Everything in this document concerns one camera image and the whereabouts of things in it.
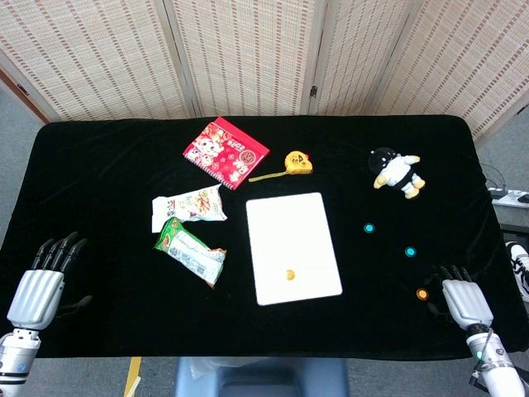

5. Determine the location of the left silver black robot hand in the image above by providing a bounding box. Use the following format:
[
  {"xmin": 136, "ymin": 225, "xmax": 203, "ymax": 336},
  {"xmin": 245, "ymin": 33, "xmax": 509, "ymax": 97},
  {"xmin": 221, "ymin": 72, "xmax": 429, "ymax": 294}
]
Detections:
[{"xmin": 7, "ymin": 231, "xmax": 93, "ymax": 331}]

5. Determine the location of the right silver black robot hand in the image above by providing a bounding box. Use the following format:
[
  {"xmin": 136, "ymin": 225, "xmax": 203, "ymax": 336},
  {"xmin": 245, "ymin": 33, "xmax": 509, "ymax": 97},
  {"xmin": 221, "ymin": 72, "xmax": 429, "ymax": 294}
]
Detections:
[{"xmin": 427, "ymin": 264, "xmax": 495, "ymax": 331}]

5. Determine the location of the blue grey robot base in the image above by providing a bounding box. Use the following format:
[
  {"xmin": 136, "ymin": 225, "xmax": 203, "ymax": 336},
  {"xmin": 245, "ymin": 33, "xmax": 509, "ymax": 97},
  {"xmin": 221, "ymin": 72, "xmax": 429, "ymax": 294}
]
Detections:
[{"xmin": 172, "ymin": 356, "xmax": 350, "ymax": 397}]

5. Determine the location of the white rectangular board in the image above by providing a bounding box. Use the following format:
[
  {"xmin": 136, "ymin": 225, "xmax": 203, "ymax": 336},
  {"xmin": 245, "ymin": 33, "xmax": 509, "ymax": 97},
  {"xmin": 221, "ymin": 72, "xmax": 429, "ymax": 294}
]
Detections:
[{"xmin": 245, "ymin": 191, "xmax": 344, "ymax": 307}]

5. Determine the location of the black white sneaker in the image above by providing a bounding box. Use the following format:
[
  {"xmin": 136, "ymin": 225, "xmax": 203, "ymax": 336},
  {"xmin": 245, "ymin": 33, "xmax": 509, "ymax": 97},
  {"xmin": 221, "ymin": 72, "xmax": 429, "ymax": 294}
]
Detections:
[{"xmin": 505, "ymin": 242, "xmax": 529, "ymax": 303}]

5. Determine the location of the white power strip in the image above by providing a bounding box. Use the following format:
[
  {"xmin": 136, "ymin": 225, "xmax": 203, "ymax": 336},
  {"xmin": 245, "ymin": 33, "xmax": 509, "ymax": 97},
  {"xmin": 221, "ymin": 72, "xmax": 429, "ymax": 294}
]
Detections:
[{"xmin": 488, "ymin": 188, "xmax": 529, "ymax": 209}]

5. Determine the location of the yellow floor strip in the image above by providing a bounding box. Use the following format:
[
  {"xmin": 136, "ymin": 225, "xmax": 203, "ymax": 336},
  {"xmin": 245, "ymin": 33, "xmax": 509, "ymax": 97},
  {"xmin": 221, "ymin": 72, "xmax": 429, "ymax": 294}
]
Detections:
[{"xmin": 123, "ymin": 356, "xmax": 143, "ymax": 397}]

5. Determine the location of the black velvet tablecloth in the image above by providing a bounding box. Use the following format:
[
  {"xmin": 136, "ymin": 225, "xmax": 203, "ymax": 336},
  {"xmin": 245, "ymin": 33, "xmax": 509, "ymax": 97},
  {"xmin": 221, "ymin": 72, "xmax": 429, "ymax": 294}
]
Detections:
[{"xmin": 0, "ymin": 114, "xmax": 529, "ymax": 361}]

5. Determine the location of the black white plush toy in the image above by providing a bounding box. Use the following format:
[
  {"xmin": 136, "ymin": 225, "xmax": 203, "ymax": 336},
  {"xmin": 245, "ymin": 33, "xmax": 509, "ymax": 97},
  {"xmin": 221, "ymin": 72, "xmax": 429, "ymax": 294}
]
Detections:
[{"xmin": 367, "ymin": 146, "xmax": 427, "ymax": 200}]

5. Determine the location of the green snack packet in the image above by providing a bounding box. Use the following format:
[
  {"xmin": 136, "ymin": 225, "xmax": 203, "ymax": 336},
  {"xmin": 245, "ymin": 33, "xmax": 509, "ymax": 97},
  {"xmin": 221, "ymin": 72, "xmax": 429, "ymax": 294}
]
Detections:
[{"xmin": 153, "ymin": 216, "xmax": 227, "ymax": 289}]

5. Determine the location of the white snack packet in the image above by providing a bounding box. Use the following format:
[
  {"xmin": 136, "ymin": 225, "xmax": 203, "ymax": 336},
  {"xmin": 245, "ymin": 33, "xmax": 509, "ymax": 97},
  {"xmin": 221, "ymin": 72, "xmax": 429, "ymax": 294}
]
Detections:
[{"xmin": 150, "ymin": 184, "xmax": 229, "ymax": 234}]

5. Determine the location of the yellow tape measure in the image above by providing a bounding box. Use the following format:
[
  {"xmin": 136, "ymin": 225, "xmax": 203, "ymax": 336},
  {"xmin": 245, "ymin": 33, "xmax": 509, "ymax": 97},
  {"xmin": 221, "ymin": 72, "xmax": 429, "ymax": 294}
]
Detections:
[{"xmin": 247, "ymin": 151, "xmax": 314, "ymax": 184}]

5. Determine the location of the red spiral calendar notebook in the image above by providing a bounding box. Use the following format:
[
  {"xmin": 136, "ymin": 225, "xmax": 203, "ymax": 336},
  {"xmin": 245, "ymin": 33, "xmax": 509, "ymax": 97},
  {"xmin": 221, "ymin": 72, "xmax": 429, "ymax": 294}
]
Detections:
[{"xmin": 182, "ymin": 116, "xmax": 271, "ymax": 191}]

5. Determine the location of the bamboo folding screen panel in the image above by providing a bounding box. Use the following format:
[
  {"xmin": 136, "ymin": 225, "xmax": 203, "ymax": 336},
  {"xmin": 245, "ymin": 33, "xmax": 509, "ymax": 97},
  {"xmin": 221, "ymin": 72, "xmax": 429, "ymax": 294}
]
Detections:
[
  {"xmin": 374, "ymin": 0, "xmax": 529, "ymax": 144},
  {"xmin": 163, "ymin": 0, "xmax": 327, "ymax": 118},
  {"xmin": 307, "ymin": 0, "xmax": 414, "ymax": 117},
  {"xmin": 0, "ymin": 0, "xmax": 198, "ymax": 124}
]

